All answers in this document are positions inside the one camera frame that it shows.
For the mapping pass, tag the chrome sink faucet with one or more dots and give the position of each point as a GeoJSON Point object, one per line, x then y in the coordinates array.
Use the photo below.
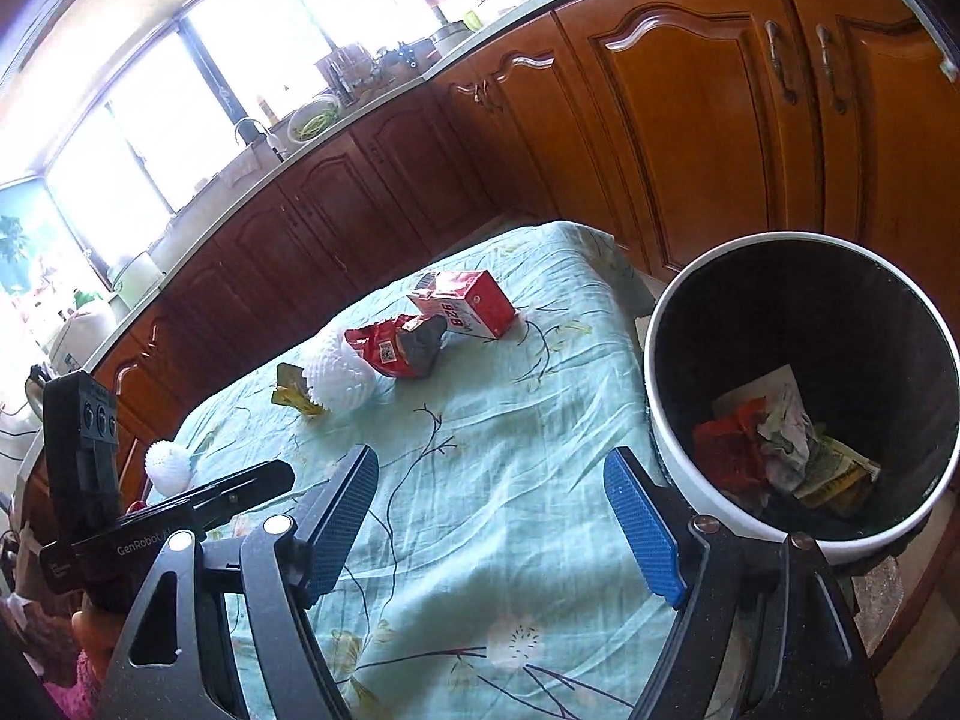
{"type": "Point", "coordinates": [259, 136]}

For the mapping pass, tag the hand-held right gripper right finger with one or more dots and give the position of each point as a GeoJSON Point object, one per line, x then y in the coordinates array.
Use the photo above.
{"type": "Point", "coordinates": [645, 525]}

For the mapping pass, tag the green bottle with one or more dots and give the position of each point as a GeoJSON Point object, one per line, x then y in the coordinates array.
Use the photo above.
{"type": "Point", "coordinates": [471, 19]}

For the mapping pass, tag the teal floral tablecloth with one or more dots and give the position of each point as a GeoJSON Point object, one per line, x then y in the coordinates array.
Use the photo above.
{"type": "Point", "coordinates": [487, 465]}

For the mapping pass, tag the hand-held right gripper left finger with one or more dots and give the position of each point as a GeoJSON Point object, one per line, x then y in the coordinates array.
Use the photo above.
{"type": "Point", "coordinates": [341, 525]}

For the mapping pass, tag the red-orange wrapper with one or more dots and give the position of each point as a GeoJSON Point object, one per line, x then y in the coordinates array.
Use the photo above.
{"type": "Point", "coordinates": [724, 450]}

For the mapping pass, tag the wooden utensil rack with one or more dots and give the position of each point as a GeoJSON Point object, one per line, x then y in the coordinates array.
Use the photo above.
{"type": "Point", "coordinates": [343, 69]}

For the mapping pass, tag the white bowl with greens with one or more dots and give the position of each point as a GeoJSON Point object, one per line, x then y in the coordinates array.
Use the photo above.
{"type": "Point", "coordinates": [313, 118]}

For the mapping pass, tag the yellow-green snack wrapper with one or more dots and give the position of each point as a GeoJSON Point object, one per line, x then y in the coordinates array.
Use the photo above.
{"type": "Point", "coordinates": [836, 476]}

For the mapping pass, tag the large white foam fruit net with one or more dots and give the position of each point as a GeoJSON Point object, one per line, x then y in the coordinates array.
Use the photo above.
{"type": "Point", "coordinates": [341, 375]}

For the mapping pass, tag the red and white carton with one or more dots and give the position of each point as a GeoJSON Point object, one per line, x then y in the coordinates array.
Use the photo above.
{"type": "Point", "coordinates": [480, 307]}

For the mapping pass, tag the red snack bag silver lining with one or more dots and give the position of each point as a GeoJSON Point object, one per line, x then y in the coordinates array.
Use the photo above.
{"type": "Point", "coordinates": [386, 349]}

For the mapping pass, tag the red and yellow snack wrapper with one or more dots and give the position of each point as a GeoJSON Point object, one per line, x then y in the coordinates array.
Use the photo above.
{"type": "Point", "coordinates": [291, 390]}

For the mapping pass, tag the pale green container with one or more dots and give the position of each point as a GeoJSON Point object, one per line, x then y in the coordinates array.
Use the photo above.
{"type": "Point", "coordinates": [139, 281]}

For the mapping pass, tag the crushed red drink can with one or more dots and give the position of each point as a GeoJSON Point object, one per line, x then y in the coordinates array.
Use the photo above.
{"type": "Point", "coordinates": [139, 508]}

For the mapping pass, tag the white round waste bin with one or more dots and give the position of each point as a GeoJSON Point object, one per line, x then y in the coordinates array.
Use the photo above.
{"type": "Point", "coordinates": [675, 405]}

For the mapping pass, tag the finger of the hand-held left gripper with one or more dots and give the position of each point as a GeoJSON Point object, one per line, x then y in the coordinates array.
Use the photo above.
{"type": "Point", "coordinates": [240, 487]}

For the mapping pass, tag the wooden base cabinets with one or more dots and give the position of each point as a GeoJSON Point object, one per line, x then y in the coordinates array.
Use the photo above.
{"type": "Point", "coordinates": [675, 127]}

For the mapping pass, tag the white paper ball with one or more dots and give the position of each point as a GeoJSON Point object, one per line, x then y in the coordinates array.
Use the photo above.
{"type": "Point", "coordinates": [787, 431]}

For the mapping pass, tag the kitchen window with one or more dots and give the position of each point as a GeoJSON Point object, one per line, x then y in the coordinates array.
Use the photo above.
{"type": "Point", "coordinates": [187, 90]}

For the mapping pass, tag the person's left hand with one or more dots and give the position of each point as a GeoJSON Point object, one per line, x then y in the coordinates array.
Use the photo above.
{"type": "Point", "coordinates": [94, 634]}

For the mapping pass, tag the small white foam fruit net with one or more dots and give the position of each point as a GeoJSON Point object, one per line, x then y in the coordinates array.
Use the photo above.
{"type": "Point", "coordinates": [169, 469]}

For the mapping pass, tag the grey kitchen countertop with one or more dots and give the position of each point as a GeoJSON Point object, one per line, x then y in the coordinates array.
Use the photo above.
{"type": "Point", "coordinates": [360, 109]}

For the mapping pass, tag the pink garment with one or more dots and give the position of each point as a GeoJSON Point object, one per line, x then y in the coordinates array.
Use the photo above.
{"type": "Point", "coordinates": [71, 690]}

